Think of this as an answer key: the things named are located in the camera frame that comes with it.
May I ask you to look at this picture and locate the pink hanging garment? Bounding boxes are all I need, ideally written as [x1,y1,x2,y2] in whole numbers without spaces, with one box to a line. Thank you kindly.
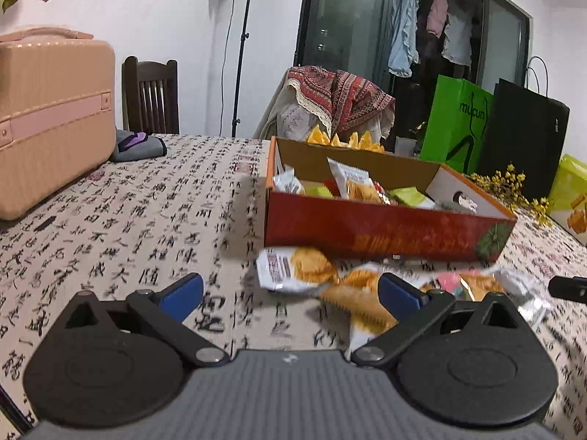
[426,0,450,40]

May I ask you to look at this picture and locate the white green snack packet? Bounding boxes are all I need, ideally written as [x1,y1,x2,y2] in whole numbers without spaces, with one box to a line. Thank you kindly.
[389,187,435,209]

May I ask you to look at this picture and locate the light blue hanging garment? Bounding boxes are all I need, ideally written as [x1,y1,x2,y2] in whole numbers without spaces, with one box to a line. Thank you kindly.
[387,0,420,78]

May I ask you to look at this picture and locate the green paper bag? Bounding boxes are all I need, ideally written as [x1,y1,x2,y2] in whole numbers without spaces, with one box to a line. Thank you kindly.
[419,74,495,175]

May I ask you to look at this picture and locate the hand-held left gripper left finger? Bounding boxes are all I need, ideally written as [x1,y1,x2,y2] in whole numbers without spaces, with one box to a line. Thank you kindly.
[62,272,231,370]

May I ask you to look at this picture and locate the orange chip snack packet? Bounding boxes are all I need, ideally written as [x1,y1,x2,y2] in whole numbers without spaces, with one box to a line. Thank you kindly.
[318,269,401,336]

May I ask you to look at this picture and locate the clear plastic snack packet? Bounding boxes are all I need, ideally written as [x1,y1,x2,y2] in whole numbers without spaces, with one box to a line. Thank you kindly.
[493,268,551,328]

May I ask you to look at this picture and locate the red cardboard box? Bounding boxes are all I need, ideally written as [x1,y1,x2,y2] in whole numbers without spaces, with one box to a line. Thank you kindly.
[263,136,518,264]

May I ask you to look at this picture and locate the black paper bag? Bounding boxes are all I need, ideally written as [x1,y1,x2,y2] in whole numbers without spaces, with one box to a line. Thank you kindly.
[477,55,570,202]

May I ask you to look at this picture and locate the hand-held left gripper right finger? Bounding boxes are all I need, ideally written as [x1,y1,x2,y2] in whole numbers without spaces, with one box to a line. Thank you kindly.
[350,272,521,370]

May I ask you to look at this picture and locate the dark wooden chair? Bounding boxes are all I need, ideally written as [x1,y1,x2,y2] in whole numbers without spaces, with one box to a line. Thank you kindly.
[121,56,181,135]

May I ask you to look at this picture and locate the red patterned cloth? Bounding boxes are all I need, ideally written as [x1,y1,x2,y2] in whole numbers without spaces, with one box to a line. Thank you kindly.
[287,65,396,140]

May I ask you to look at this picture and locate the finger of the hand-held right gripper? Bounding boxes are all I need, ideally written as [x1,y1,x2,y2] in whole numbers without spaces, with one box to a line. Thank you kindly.
[548,276,587,304]

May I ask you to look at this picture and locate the grey purple pouch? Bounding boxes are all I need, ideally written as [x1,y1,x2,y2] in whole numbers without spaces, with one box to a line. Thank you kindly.
[110,129,168,163]

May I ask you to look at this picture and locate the tall white chip snack packet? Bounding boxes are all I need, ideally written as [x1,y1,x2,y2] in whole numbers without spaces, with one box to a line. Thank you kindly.
[327,157,385,205]

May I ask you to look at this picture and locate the pink hard-shell suitcase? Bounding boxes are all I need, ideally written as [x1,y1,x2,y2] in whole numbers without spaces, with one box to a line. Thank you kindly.
[0,25,117,221]

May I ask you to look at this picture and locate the white hanging garment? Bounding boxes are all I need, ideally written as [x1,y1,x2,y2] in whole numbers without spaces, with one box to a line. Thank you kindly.
[441,4,474,67]

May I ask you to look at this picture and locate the wide white chip snack packet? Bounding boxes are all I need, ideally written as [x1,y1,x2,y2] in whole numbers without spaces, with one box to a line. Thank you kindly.
[256,246,339,292]

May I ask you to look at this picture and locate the yellow flower branch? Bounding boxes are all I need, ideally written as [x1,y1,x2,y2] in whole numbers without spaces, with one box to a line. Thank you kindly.
[465,162,553,227]

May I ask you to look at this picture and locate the yellow-green bag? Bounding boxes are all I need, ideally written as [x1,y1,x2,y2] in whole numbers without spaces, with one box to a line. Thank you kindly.
[548,153,587,239]

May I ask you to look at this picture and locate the grey white snack packet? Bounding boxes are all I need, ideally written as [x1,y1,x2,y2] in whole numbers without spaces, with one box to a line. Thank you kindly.
[273,167,306,195]

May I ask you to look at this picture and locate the dark glass sliding door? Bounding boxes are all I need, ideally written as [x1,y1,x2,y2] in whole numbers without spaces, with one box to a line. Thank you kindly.
[293,0,535,147]

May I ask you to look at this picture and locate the orange artificial flowers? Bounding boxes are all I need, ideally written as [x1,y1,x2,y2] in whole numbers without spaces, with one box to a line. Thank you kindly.
[306,126,386,154]

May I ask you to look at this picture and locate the silver foil snack packet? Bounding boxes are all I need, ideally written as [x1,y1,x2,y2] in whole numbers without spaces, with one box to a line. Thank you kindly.
[435,192,478,214]

